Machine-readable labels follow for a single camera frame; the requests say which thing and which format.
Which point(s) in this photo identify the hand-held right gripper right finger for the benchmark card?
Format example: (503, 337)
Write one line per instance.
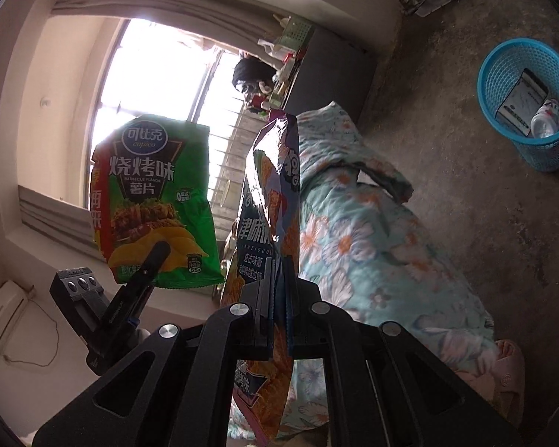
(303, 321)

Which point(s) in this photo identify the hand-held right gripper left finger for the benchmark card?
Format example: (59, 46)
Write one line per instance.
(261, 321)

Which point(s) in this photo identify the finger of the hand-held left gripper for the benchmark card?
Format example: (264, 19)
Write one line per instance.
(153, 265)

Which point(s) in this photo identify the green chip bag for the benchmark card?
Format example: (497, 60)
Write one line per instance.
(158, 186)

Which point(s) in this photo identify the blue snack bag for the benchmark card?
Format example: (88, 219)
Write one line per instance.
(265, 223)

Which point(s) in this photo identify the blue plastic mesh basket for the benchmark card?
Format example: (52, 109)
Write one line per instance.
(540, 153)

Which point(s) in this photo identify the teal floral blanket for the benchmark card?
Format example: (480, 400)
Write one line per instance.
(368, 251)

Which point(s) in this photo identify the grey curtain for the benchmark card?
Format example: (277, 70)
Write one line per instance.
(167, 14)
(56, 223)

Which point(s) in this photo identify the metal window railing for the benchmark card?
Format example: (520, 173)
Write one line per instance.
(228, 149)

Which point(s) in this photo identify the red thermos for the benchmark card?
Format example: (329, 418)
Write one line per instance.
(261, 101)

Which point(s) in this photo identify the pink slipper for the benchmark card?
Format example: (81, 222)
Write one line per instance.
(507, 372)

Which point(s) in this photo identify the black cloth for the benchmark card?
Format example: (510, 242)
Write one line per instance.
(251, 74)

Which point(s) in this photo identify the white plastic bag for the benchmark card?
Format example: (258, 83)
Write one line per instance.
(268, 49)

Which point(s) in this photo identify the grey bedside cabinet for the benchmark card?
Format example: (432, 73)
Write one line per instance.
(330, 70)

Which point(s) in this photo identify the green plastic storage basket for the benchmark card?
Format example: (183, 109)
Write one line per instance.
(298, 32)

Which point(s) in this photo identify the white flat box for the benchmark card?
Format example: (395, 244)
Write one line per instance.
(517, 107)

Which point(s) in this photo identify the small white plastic bottle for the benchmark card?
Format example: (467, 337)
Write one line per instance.
(545, 121)

